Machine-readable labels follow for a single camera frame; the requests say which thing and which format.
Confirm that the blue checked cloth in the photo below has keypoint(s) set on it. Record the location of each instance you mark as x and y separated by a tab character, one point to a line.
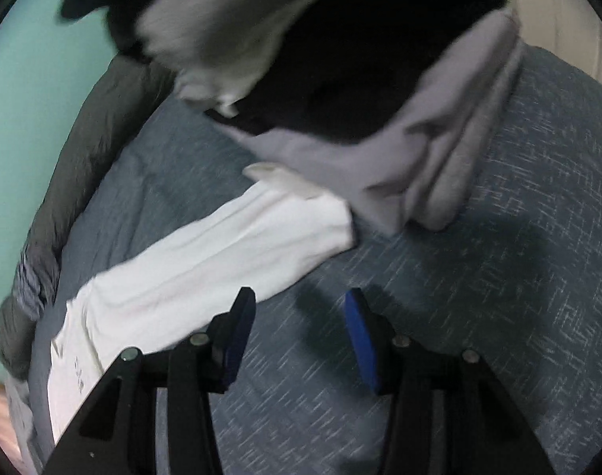
33	289

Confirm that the light grey sheet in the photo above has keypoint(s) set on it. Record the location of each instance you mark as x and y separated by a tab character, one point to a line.
19	420

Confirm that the white long-sleeve shirt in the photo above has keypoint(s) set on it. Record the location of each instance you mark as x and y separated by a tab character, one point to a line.
207	262

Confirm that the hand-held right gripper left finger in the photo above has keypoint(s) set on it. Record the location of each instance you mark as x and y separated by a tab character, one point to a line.
236	344

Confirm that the black grey and white garment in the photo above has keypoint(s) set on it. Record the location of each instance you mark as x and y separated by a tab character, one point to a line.
355	74

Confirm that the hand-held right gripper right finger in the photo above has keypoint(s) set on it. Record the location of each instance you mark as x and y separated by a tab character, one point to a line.
361	341

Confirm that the bed with blue patterned sheet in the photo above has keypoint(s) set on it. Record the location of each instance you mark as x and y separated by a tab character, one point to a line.
504	267

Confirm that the dark grey rolled duvet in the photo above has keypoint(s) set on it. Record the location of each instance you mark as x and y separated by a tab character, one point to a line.
78	158

